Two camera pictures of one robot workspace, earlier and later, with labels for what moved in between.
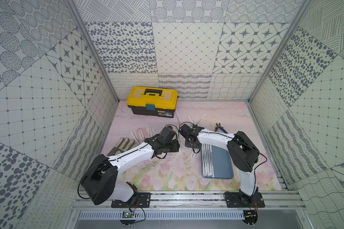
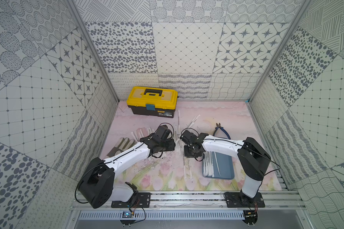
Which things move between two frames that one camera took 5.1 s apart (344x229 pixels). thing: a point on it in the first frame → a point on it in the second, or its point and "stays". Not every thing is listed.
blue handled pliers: (219, 126) stays
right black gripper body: (187, 143) → (189, 152)
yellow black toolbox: (153, 101) stays
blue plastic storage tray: (216, 162) stays
